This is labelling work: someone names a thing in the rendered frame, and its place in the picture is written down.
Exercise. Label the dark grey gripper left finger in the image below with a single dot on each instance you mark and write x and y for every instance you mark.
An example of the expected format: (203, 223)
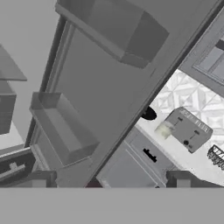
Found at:
(43, 176)

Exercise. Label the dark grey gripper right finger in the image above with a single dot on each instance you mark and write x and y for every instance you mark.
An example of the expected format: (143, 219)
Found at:
(178, 176)

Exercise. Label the glass of lemonade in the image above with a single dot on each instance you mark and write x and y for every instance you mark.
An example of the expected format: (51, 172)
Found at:
(164, 130)

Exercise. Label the small grey fridge door bin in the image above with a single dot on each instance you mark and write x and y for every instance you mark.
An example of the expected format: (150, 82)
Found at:
(62, 128)

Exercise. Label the black bowl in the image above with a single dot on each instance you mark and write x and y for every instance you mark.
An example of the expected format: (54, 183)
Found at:
(149, 113)

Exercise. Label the grey fridge crisper drawer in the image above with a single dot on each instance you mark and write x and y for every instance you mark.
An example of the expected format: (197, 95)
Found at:
(5, 108)

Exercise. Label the grey fridge door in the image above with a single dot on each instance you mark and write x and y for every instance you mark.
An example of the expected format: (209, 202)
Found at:
(116, 87)

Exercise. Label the grey fridge shelf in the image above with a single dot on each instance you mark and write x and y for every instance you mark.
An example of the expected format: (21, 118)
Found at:
(8, 68)

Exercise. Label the large grey fridge door bin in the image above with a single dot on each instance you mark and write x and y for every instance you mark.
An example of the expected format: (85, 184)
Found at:
(116, 26)

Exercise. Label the dark freezer drawer front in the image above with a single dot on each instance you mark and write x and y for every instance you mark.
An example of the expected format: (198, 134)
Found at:
(11, 159)

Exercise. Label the grey drawer front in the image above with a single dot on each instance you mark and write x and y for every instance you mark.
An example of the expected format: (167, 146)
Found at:
(151, 148)

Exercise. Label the silver toaster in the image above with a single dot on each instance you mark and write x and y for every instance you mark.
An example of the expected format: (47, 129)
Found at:
(189, 129)

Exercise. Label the grey wall cupboard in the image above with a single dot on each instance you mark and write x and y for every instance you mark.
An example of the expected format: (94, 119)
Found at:
(208, 55)

